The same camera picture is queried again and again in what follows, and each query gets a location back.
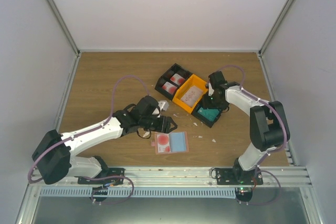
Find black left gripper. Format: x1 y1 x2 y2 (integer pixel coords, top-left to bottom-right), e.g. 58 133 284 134
140 115 177 133

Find red white credit card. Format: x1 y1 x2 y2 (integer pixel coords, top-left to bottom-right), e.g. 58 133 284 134
155 133 171 154

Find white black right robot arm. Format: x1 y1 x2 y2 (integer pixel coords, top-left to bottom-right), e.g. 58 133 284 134
202 71 290 185

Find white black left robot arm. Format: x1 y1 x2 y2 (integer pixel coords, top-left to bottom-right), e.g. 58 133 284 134
27 95 177 185

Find teal cards stack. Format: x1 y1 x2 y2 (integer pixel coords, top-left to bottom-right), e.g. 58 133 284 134
197 107 219 122

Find pink patterned cards in bin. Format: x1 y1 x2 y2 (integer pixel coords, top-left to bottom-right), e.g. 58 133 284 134
180 85 207 108

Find red white cards in bin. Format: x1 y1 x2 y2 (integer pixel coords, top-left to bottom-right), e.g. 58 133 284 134
162 73 185 95

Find black bin right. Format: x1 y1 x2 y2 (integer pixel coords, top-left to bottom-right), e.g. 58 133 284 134
192 104 223 128

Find yellow plastic bin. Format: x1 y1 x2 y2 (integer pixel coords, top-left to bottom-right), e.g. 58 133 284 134
172 74 208 114

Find black divided bin left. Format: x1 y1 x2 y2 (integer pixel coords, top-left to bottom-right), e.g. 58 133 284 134
155 63 192 101

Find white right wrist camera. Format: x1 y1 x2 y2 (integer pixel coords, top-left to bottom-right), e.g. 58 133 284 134
206 82 214 97

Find grey slotted cable duct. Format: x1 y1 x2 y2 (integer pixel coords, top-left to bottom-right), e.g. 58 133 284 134
40 187 236 199

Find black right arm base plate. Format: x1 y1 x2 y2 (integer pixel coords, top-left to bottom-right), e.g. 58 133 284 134
209 167 264 186

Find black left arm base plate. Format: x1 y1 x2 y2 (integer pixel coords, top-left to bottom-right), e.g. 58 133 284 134
77 167 125 186

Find aluminium front rail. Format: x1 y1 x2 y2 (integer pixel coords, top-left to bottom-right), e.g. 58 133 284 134
28 166 313 187

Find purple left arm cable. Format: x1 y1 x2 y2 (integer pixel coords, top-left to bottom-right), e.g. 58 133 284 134
27 75 152 184

